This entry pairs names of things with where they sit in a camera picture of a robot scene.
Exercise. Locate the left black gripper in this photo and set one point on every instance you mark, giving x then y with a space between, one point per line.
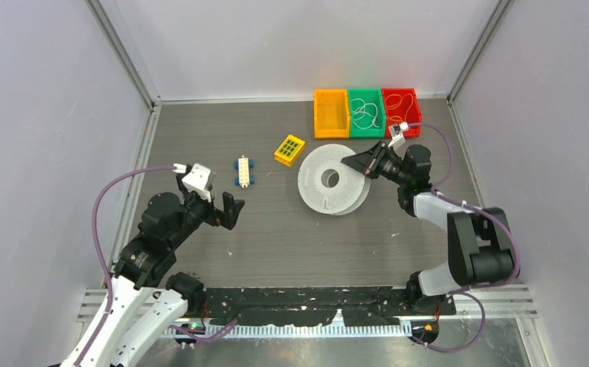
228 216

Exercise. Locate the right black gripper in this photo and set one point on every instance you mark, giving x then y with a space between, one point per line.
370 161

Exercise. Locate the grey cable spool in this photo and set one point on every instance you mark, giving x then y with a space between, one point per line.
328 186

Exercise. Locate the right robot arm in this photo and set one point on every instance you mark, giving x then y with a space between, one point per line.
479 248

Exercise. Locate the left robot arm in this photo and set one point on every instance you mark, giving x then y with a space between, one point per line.
117 336

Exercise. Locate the green bin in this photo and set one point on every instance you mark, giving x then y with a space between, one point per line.
367 113

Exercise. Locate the red bin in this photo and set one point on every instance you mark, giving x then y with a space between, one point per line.
402 105

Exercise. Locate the orange bin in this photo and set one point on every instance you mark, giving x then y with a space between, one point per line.
331 115

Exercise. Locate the yellow toy brick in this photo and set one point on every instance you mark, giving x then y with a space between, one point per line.
289 150

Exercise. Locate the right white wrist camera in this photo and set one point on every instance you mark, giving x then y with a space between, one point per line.
397 131

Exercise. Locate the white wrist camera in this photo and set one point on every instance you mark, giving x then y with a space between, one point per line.
397 131
195 178

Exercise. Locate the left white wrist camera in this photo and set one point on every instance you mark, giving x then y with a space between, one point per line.
195 178

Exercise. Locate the slotted cable duct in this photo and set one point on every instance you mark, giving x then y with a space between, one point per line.
333 330

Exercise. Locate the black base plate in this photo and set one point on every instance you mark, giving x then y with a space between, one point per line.
313 306

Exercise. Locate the left aluminium frame post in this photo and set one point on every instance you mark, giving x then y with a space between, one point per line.
103 19

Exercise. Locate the aluminium frame post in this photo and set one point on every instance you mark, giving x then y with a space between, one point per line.
103 19
490 27

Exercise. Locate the right aluminium frame post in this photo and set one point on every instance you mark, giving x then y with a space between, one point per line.
490 27

